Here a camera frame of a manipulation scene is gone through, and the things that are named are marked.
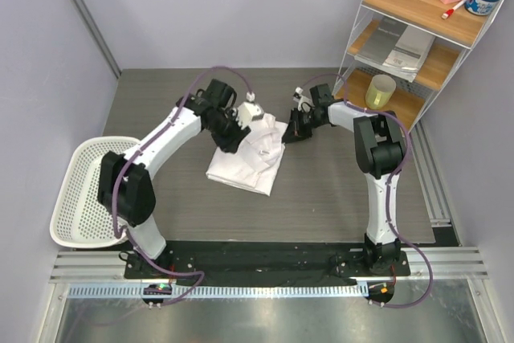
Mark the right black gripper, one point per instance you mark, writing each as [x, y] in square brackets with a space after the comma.
[295, 132]

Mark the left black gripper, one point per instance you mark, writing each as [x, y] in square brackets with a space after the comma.
[230, 145]

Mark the white long sleeve shirt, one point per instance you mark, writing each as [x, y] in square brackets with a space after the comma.
[255, 164]

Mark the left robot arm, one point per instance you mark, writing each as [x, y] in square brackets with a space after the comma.
[126, 179]

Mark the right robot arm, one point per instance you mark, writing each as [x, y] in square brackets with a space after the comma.
[380, 150]

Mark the light grey booklet stack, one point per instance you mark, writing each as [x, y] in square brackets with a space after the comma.
[407, 58]

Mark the pale yellow cup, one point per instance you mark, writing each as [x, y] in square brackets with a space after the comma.
[380, 90]

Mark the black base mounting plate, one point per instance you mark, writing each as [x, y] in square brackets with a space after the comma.
[270, 265]

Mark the white perforated plastic basket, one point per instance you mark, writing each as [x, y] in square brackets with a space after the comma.
[78, 220]

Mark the red white marker pen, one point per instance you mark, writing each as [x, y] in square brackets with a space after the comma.
[447, 14]

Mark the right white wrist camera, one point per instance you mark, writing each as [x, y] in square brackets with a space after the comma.
[304, 104]

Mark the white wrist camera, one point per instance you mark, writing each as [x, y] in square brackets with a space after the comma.
[304, 104]
[248, 111]

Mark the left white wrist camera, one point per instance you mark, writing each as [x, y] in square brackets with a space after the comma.
[248, 111]

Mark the white wire wooden shelf rack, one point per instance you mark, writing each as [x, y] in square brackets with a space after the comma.
[454, 40]

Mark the grey wall corner strip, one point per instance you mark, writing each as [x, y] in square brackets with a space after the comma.
[97, 37]

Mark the slotted grey cable duct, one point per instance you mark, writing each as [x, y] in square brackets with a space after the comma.
[160, 291]

